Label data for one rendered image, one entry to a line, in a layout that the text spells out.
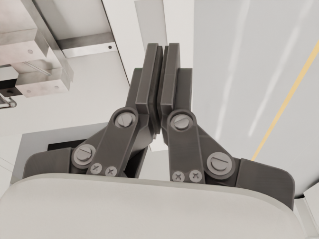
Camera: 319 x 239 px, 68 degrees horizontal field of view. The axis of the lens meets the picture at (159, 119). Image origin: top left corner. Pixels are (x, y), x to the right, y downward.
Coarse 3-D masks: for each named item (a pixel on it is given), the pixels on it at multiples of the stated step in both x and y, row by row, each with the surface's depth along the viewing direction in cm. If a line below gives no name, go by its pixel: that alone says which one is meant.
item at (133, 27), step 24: (120, 0) 24; (144, 0) 24; (168, 0) 24; (192, 0) 24; (120, 24) 26; (144, 24) 27; (168, 24) 27; (192, 24) 27; (120, 48) 29; (144, 48) 30; (192, 48) 30; (192, 96) 38
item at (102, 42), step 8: (56, 40) 43; (64, 40) 43; (72, 40) 43; (80, 40) 42; (88, 40) 42; (96, 40) 42; (104, 40) 42; (112, 40) 41; (64, 48) 42; (72, 48) 41; (80, 48) 42; (88, 48) 42; (96, 48) 42; (104, 48) 42; (112, 48) 42; (72, 56) 43; (8, 64) 43
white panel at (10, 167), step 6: (0, 162) 79; (6, 162) 82; (0, 168) 79; (6, 168) 82; (12, 168) 85; (0, 174) 79; (6, 174) 81; (0, 180) 78; (6, 180) 81; (0, 186) 78; (6, 186) 80; (0, 192) 78
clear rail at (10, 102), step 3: (0, 93) 42; (0, 96) 42; (3, 96) 43; (3, 99) 43; (6, 99) 43; (9, 99) 44; (12, 99) 44; (6, 102) 44; (9, 102) 44; (12, 102) 44; (15, 102) 45; (9, 105) 45; (12, 105) 45
